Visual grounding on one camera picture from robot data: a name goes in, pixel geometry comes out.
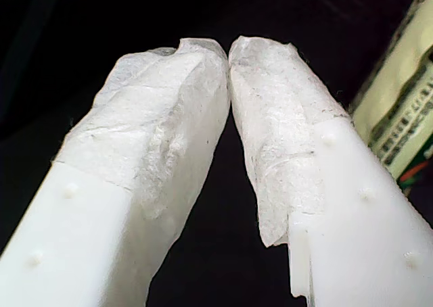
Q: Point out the pale yellow snack bar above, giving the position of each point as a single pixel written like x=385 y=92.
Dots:
x=402 y=94

